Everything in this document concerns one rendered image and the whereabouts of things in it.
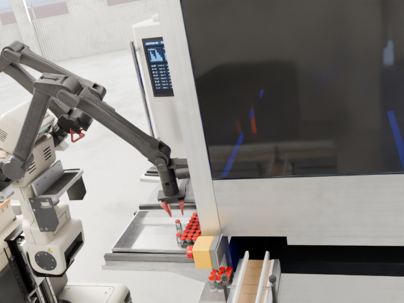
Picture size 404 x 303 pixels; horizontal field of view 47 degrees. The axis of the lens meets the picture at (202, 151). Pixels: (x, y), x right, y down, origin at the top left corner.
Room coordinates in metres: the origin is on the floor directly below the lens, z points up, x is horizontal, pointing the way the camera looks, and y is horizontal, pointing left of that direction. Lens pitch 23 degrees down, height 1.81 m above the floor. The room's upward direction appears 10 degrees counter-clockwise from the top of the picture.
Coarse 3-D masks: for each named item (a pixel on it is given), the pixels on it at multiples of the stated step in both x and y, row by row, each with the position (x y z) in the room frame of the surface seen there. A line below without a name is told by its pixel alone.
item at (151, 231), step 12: (144, 216) 1.65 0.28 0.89; (156, 216) 1.63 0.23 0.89; (168, 216) 1.62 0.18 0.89; (180, 216) 1.60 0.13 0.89; (132, 228) 1.58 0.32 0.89; (144, 228) 1.57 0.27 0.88; (156, 228) 1.55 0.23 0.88; (168, 228) 1.53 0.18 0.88; (120, 240) 1.48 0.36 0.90; (132, 240) 1.50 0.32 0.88; (144, 240) 1.48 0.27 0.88; (156, 240) 1.47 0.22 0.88; (168, 240) 1.45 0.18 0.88; (120, 252) 1.41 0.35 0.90; (132, 252) 1.39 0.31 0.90; (144, 252) 1.37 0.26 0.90; (156, 252) 1.36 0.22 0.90; (168, 252) 1.34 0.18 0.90; (180, 252) 1.33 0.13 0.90
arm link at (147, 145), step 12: (84, 84) 1.54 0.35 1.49; (60, 96) 1.44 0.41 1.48; (72, 96) 1.44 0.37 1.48; (84, 96) 1.46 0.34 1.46; (72, 108) 1.44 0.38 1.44; (84, 108) 1.47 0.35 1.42; (96, 108) 1.47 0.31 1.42; (108, 108) 1.49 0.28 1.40; (96, 120) 1.48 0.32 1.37; (108, 120) 1.47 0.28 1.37; (120, 120) 1.48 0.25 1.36; (120, 132) 1.47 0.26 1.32; (132, 132) 1.47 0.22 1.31; (144, 132) 1.50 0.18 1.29; (132, 144) 1.47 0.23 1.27; (144, 144) 1.46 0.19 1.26; (156, 144) 1.48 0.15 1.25; (144, 156) 1.47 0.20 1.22; (156, 156) 1.46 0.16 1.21; (168, 156) 1.47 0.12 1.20
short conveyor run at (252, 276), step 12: (240, 264) 1.17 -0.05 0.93; (252, 264) 1.16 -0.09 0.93; (264, 264) 1.10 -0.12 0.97; (276, 264) 1.14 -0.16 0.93; (240, 276) 1.07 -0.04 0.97; (252, 276) 1.11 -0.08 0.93; (264, 276) 1.05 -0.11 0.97; (276, 276) 1.08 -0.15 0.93; (228, 288) 1.04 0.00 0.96; (240, 288) 1.06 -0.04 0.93; (252, 288) 1.06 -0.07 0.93; (264, 288) 1.01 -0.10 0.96; (276, 288) 1.00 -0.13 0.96; (228, 300) 1.02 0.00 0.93; (240, 300) 1.02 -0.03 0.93; (252, 300) 1.01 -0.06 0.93; (264, 300) 1.00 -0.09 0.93; (276, 300) 0.99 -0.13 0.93
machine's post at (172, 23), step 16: (160, 0) 1.23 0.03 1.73; (176, 0) 1.22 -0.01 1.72; (160, 16) 1.23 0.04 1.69; (176, 16) 1.22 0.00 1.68; (176, 32) 1.22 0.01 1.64; (176, 48) 1.22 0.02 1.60; (176, 64) 1.23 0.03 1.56; (192, 64) 1.22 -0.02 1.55; (176, 80) 1.23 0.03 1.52; (192, 80) 1.21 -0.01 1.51; (176, 96) 1.23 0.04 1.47; (192, 96) 1.22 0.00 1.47; (192, 112) 1.22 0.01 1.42; (192, 128) 1.22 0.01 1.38; (192, 144) 1.23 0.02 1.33; (192, 160) 1.23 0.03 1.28; (208, 160) 1.21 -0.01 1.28; (192, 176) 1.23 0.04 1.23; (208, 176) 1.22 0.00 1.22; (208, 192) 1.22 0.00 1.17; (208, 208) 1.22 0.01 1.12; (208, 224) 1.22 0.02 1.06; (224, 240) 1.23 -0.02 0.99; (224, 256) 1.21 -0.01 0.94
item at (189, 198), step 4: (184, 180) 1.87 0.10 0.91; (188, 180) 1.92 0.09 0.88; (180, 184) 1.83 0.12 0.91; (184, 184) 1.87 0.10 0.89; (188, 184) 1.88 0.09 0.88; (188, 188) 1.84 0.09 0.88; (192, 188) 1.83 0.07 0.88; (188, 192) 1.80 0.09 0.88; (192, 192) 1.79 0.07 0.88; (188, 196) 1.76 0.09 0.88; (192, 196) 1.76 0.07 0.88; (188, 200) 1.68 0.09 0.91; (192, 200) 1.67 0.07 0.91
